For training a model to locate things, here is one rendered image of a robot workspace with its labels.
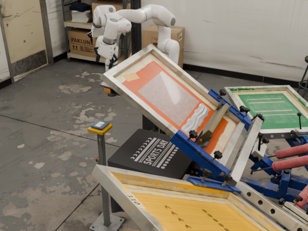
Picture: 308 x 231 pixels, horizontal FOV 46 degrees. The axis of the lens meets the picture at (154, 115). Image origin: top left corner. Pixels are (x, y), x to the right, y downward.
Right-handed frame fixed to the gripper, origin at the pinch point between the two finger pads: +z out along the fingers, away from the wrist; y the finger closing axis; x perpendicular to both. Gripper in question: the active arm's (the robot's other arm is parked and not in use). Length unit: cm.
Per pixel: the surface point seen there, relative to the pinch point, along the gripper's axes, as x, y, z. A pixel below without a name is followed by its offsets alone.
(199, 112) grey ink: -7, -64, 4
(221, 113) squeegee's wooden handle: -4, -77, -3
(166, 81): -10.2, -38.0, -2.2
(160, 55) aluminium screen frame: -25.4, -24.6, -8.7
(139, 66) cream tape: -4.2, -21.1, -6.7
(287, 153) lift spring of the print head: -4, -118, 1
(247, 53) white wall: -380, -50, 95
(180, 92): -11.5, -48.5, 0.6
